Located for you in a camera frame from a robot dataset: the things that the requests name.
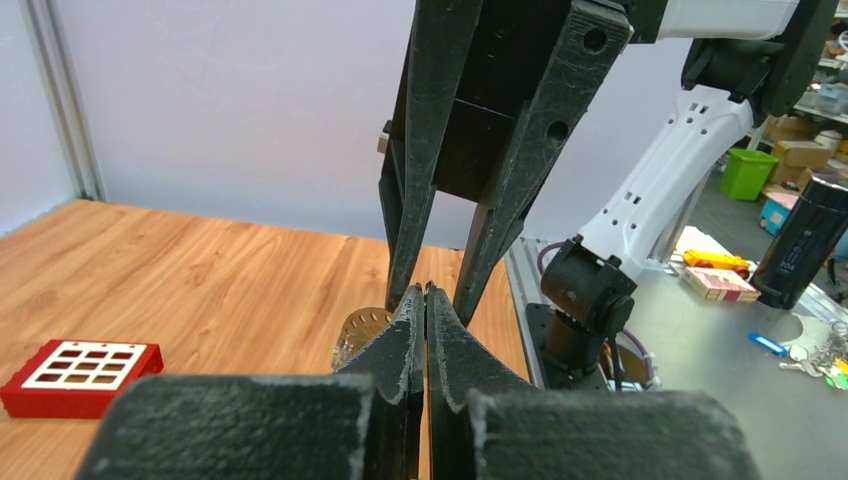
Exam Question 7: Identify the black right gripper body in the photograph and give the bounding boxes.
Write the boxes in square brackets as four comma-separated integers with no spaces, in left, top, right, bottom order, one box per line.
[377,0,670,266]

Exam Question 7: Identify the red toy window block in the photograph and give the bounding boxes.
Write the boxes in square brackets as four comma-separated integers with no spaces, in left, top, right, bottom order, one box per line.
[1,339,164,419]

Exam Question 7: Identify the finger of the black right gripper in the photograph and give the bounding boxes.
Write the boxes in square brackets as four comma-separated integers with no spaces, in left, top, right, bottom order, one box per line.
[384,1,483,311]
[453,1,632,326]

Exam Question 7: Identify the bunch of spare keys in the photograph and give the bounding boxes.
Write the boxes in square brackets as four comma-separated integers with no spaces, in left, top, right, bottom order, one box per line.
[780,316,847,392]

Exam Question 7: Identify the green plastic bin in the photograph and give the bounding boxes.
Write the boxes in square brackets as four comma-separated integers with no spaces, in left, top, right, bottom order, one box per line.
[719,148,778,201]

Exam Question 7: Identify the cardboard boxes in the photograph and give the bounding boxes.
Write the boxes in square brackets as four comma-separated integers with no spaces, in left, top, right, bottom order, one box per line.
[763,116,847,186]

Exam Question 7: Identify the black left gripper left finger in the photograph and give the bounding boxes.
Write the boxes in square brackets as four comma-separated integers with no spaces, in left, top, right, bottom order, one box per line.
[77,285,425,479]

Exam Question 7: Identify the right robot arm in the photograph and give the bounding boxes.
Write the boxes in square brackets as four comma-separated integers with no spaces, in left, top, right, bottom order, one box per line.
[378,1,838,381]

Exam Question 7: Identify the blue key tag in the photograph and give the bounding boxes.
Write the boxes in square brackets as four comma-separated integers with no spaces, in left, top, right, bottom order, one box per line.
[748,332,789,357]

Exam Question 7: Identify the small patterned box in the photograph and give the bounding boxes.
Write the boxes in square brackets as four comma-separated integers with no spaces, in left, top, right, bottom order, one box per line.
[682,267,761,303]

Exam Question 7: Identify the yellow toy car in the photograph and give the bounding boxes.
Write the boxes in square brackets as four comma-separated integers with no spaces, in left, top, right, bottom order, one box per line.
[682,250,751,280]

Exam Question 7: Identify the black cylinder bottle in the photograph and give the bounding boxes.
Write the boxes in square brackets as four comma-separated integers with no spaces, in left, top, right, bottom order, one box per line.
[751,174,847,310]

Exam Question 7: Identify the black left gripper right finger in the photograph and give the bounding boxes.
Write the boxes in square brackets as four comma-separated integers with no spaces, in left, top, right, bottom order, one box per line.
[425,285,760,479]

